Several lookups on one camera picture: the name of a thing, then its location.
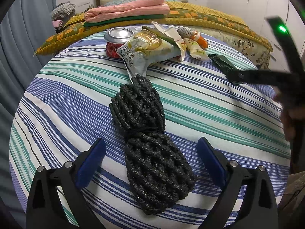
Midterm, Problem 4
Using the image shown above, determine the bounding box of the dark green foil wrapper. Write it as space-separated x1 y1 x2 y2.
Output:
208 54 243 86

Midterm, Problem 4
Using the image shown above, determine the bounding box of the yellow green snack wrapper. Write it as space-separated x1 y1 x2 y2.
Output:
184 38 209 61

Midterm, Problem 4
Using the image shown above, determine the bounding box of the black foam net sleeve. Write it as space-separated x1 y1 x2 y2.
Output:
109 75 197 215

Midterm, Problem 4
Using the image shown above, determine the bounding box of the bread snack wrapper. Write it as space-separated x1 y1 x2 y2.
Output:
117 26 186 79

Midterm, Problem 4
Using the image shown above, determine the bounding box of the right hand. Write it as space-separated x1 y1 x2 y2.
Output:
274 93 299 141

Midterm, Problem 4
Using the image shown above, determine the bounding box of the orange white crumpled wrapper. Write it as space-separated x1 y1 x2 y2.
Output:
177 26 208 49

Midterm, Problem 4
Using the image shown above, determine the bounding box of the white paper carton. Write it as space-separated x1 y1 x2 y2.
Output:
142 21 187 62

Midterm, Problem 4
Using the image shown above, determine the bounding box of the striped blue green tablecloth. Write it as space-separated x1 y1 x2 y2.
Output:
9 33 291 228

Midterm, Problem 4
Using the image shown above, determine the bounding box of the yellow floral quilt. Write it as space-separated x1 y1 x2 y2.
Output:
35 2 273 55

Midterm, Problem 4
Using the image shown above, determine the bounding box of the pink folded blanket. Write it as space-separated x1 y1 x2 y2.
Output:
84 0 170 23

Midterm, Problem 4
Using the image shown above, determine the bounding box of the green folded cloth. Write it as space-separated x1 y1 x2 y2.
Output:
83 15 165 27

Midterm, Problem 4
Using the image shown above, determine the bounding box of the red aluminium drink can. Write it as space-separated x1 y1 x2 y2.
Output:
104 27 134 58

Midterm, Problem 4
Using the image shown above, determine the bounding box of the bed with floral sheet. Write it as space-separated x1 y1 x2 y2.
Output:
96 0 272 69

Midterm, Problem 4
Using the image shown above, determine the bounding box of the blue grey curtain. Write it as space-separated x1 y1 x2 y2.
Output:
0 0 58 229

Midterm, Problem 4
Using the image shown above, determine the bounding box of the grey clothes pile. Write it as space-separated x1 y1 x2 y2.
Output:
50 2 76 21

